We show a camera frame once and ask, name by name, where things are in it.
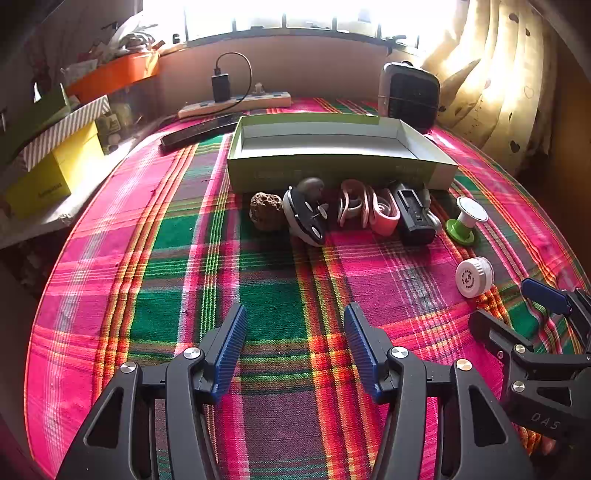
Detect pink green plaid cloth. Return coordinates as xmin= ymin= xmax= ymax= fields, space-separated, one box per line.
xmin=23 ymin=97 xmax=591 ymax=480

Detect black charger cable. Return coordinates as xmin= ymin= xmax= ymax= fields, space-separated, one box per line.
xmin=213 ymin=52 xmax=253 ymax=114

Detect black charger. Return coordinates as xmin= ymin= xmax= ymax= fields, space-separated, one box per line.
xmin=211 ymin=73 xmax=230 ymax=103

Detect black white round gadget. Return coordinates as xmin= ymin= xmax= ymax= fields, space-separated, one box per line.
xmin=283 ymin=186 xmax=329 ymax=246

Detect pale grey ball-shaped gadget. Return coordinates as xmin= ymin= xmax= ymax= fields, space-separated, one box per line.
xmin=296 ymin=177 xmax=325 ymax=197

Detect brown walnut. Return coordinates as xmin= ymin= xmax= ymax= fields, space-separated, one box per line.
xmin=249 ymin=191 xmax=286 ymax=232

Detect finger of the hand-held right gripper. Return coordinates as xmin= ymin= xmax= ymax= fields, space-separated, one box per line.
xmin=468 ymin=308 xmax=539 ymax=370
xmin=520 ymin=277 xmax=591 ymax=356

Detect striped box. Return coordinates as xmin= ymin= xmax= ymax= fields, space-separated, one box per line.
xmin=16 ymin=95 xmax=112 ymax=171

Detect black smartphone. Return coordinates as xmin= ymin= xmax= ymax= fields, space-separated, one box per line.
xmin=160 ymin=112 xmax=247 ymax=151

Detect white power strip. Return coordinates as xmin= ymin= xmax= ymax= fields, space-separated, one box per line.
xmin=178 ymin=91 xmax=293 ymax=118

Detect black bike light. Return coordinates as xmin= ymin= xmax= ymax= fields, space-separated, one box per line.
xmin=390 ymin=181 xmax=441 ymax=245

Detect white ridged round cap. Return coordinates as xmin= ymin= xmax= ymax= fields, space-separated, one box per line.
xmin=455 ymin=256 xmax=495 ymax=298

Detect white cable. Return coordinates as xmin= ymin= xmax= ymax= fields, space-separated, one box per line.
xmin=419 ymin=185 xmax=443 ymax=228

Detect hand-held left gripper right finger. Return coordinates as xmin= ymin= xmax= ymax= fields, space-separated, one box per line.
xmin=344 ymin=302 xmax=536 ymax=480

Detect cream heart print curtain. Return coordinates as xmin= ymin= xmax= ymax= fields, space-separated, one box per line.
xmin=418 ymin=0 xmax=561 ymax=171

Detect clear storage box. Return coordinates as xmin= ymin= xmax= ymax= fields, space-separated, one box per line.
xmin=95 ymin=78 xmax=160 ymax=153

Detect grey black fan heater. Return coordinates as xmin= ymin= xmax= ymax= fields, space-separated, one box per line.
xmin=378 ymin=61 xmax=441 ymax=131

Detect yellow box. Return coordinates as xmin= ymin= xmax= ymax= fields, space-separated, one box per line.
xmin=4 ymin=121 xmax=106 ymax=217

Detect window grille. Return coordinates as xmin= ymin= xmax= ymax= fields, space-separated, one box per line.
xmin=143 ymin=0 xmax=462 ymax=47

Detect white cardboard tray green sides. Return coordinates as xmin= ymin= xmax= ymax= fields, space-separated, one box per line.
xmin=226 ymin=114 xmax=459 ymax=193

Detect green white spool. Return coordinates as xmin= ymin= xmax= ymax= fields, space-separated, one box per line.
xmin=444 ymin=196 xmax=489 ymax=245

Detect green box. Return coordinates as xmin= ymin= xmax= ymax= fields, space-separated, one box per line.
xmin=0 ymin=83 xmax=81 ymax=169

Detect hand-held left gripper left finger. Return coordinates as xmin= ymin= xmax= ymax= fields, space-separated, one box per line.
xmin=55 ymin=303 xmax=250 ymax=480

